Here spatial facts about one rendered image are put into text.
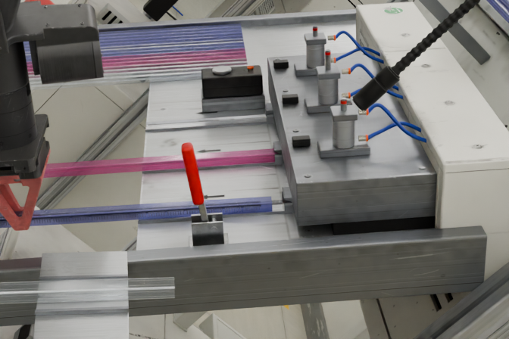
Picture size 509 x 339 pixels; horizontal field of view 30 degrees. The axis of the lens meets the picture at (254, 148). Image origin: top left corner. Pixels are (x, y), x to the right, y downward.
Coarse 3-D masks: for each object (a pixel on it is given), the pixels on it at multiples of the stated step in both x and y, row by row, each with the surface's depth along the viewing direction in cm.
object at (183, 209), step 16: (80, 208) 96; (96, 208) 96; (112, 208) 96; (128, 208) 96; (144, 208) 96; (160, 208) 96; (176, 208) 96; (192, 208) 96; (208, 208) 96; (224, 208) 96; (240, 208) 96; (256, 208) 96; (0, 224) 95; (32, 224) 95; (48, 224) 95
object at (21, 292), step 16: (0, 288) 73; (16, 288) 73; (32, 288) 73; (48, 288) 73; (64, 288) 73; (80, 288) 73; (96, 288) 73; (112, 288) 73; (128, 288) 74; (144, 288) 74; (160, 288) 74
